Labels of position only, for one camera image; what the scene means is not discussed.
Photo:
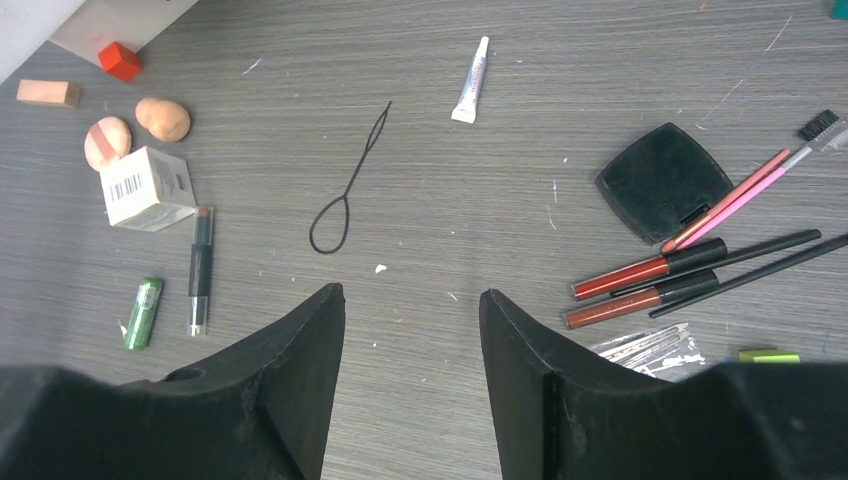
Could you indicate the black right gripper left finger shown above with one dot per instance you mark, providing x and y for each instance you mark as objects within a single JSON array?
[{"x": 258, "y": 409}]

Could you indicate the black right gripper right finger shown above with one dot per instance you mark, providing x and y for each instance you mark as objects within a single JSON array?
[{"x": 560, "y": 411}]

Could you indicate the dark green makeup stick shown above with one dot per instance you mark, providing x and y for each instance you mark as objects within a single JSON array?
[{"x": 199, "y": 286}]

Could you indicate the white drawer organizer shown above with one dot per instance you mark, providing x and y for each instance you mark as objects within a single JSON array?
[{"x": 83, "y": 28}]

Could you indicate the black makeup pencil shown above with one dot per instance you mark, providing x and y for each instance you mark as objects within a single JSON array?
[
  {"x": 750, "y": 252},
  {"x": 757, "y": 274}
]

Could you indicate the beige makeup sponge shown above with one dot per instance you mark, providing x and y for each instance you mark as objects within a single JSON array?
[{"x": 165, "y": 120}]

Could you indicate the clear plastic bag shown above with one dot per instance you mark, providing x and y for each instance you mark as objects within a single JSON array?
[{"x": 668, "y": 353}]

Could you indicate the green lip balm tube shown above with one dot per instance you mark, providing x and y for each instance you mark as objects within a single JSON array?
[{"x": 140, "y": 325}]

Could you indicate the black hair loop tool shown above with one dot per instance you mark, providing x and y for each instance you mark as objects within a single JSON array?
[{"x": 344, "y": 198}]

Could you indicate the lime green block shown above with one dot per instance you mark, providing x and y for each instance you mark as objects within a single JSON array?
[{"x": 768, "y": 356}]

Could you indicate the white barcode box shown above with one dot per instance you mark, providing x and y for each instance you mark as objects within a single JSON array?
[{"x": 147, "y": 191}]

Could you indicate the black compact case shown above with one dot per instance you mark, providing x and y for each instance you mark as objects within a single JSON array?
[{"x": 661, "y": 183}]

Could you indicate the pink powder puff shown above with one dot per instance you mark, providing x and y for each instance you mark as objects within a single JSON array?
[{"x": 107, "y": 141}]

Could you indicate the white small cream tube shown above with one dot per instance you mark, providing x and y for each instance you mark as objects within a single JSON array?
[{"x": 466, "y": 108}]

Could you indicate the pink lip pencil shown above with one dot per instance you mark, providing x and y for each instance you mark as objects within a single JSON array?
[{"x": 697, "y": 228}]

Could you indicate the tan wooden block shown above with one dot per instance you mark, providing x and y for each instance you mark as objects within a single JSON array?
[{"x": 49, "y": 93}]

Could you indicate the small orange red cube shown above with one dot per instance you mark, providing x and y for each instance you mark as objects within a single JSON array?
[{"x": 120, "y": 62}]

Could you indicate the pink eyebrow brush comb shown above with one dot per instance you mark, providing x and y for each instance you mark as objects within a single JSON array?
[{"x": 825, "y": 132}]

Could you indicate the teal wooden block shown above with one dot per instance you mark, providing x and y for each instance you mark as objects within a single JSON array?
[{"x": 840, "y": 10}]

